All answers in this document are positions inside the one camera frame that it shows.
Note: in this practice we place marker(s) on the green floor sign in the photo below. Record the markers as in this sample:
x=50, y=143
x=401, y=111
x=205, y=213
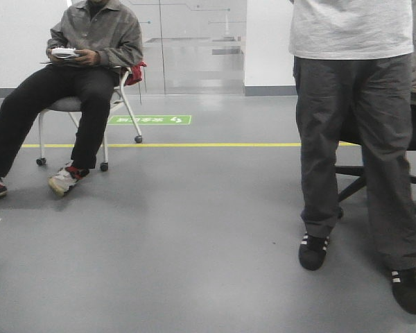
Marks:
x=151, y=120

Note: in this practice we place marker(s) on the red cloth on chair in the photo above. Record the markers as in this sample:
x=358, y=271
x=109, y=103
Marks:
x=136, y=74

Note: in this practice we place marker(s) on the white rolling chair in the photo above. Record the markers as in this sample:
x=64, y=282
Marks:
x=71, y=105

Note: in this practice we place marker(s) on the seated person grey jacket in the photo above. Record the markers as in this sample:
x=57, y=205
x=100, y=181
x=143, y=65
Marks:
x=106, y=34

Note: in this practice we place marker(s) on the standing person white shirt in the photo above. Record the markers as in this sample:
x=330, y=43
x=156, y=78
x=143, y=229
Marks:
x=354, y=57

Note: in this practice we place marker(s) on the white game controller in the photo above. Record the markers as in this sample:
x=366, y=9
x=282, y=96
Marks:
x=64, y=53

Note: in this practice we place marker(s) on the black office chair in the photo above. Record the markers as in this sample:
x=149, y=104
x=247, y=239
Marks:
x=349, y=133

